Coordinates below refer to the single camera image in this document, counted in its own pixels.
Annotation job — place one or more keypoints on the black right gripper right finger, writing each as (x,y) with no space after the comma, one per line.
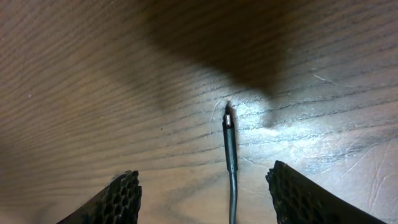
(297,199)

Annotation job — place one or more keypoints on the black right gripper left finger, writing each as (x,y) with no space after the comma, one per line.
(118,203)

